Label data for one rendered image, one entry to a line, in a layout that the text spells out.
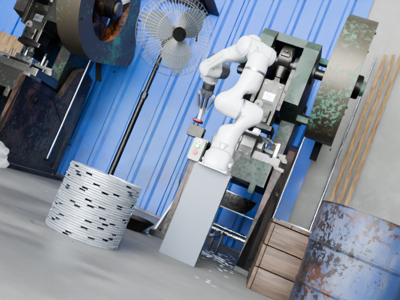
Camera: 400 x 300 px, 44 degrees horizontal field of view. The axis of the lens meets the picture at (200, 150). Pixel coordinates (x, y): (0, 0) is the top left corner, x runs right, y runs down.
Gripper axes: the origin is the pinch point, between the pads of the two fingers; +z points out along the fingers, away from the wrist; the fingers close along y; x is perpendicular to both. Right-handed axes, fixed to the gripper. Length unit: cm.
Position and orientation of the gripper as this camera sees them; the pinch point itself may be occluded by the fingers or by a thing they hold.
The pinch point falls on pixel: (200, 114)
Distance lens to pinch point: 308.2
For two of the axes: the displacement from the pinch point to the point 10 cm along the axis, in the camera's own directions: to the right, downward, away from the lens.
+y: 9.1, 3.5, -2.3
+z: -2.6, 9.1, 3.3
